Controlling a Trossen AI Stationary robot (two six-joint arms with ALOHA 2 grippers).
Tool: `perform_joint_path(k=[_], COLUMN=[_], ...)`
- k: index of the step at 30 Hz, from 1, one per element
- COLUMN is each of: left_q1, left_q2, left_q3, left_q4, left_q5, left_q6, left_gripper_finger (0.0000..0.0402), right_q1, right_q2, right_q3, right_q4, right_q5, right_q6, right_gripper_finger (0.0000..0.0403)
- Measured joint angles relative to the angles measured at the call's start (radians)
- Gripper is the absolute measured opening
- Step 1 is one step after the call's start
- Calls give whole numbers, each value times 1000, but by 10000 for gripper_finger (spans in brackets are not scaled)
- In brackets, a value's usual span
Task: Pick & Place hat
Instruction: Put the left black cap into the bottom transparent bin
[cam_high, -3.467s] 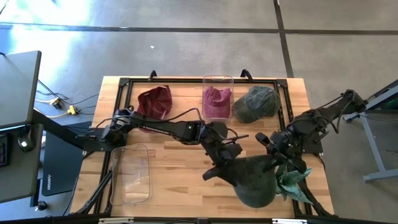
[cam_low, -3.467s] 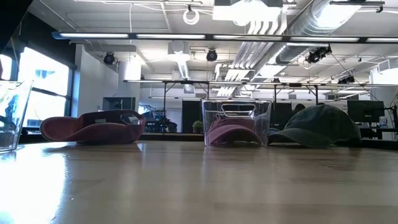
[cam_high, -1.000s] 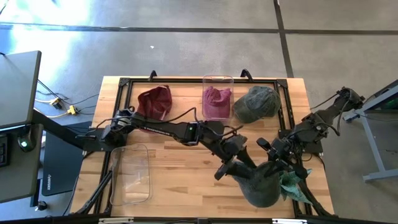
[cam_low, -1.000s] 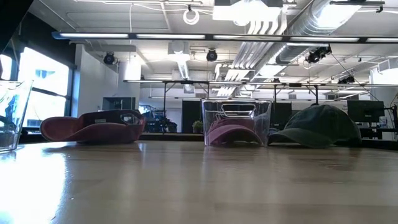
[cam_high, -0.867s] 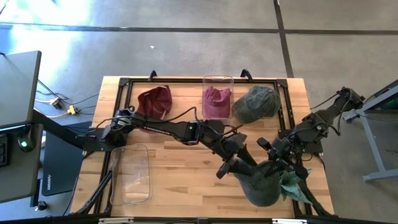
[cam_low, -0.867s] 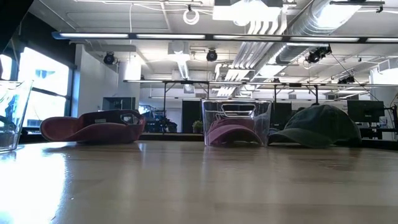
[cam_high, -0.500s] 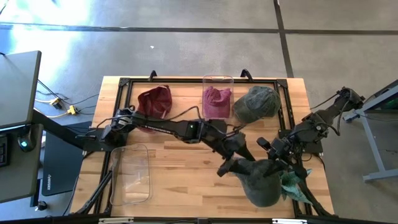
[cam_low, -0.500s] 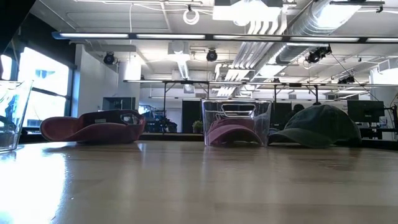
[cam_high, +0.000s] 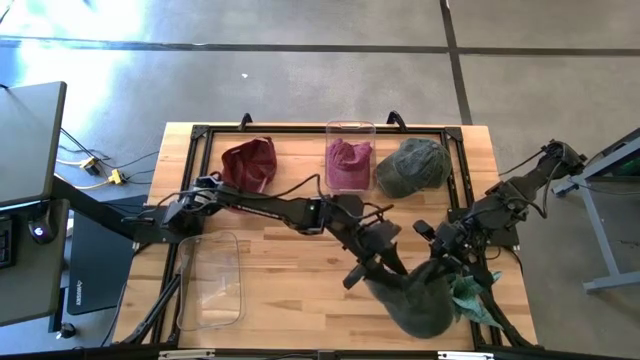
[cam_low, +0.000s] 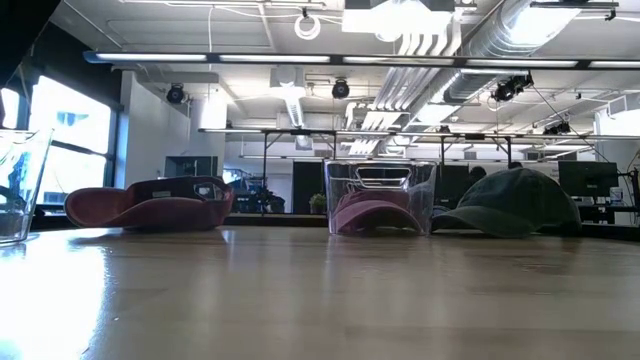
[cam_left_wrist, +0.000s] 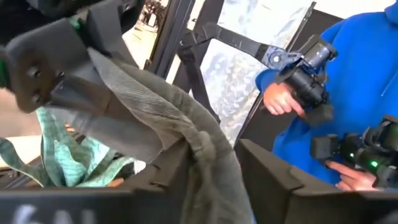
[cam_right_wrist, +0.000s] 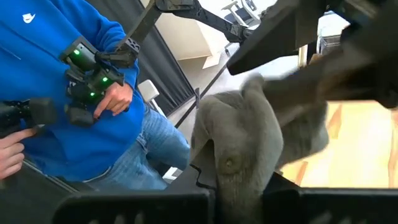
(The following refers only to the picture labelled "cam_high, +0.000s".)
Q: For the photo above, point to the black aluminium table frame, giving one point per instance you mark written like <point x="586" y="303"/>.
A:
<point x="280" y="129"/>

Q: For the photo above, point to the black caster wheel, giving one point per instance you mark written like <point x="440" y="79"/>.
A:
<point x="66" y="330"/>

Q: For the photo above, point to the maroon baseball cap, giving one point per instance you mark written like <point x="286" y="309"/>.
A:
<point x="350" y="165"/>
<point x="250" y="165"/>

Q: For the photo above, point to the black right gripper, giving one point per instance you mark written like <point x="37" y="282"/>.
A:
<point x="457" y="245"/>

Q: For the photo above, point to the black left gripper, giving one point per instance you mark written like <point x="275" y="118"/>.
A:
<point x="375" y="242"/>

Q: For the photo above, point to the black keyboard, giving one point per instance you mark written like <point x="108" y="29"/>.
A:
<point x="5" y="242"/>

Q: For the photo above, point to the dark green baseball cap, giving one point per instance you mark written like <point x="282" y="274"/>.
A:
<point x="415" y="310"/>

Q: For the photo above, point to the black office desk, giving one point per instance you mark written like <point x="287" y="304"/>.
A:
<point x="30" y="290"/>

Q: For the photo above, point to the artificial plant in white pot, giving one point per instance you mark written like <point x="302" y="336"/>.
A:
<point x="472" y="305"/>

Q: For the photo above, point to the black laptop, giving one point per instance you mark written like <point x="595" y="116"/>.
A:
<point x="97" y="270"/>

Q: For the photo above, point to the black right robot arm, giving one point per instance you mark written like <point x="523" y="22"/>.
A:
<point x="520" y="192"/>

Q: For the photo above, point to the grey-green baseball cap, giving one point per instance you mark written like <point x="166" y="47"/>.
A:
<point x="412" y="167"/>

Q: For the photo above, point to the large dark monitor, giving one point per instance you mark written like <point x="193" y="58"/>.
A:
<point x="30" y="145"/>

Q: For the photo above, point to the clear plastic bin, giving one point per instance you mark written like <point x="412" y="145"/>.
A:
<point x="212" y="285"/>
<point x="350" y="128"/>

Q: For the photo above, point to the grey metal table frame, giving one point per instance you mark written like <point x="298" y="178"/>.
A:
<point x="597" y="230"/>

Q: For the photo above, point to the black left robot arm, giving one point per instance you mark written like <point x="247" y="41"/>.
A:
<point x="270" y="207"/>

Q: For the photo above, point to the black desk support beam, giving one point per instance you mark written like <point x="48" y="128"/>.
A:
<point x="90" y="207"/>

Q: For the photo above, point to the black computer mouse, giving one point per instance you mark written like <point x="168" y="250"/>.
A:
<point x="41" y="232"/>

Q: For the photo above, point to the silver metal bracket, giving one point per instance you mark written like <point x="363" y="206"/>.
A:
<point x="465" y="356"/>
<point x="186" y="354"/>

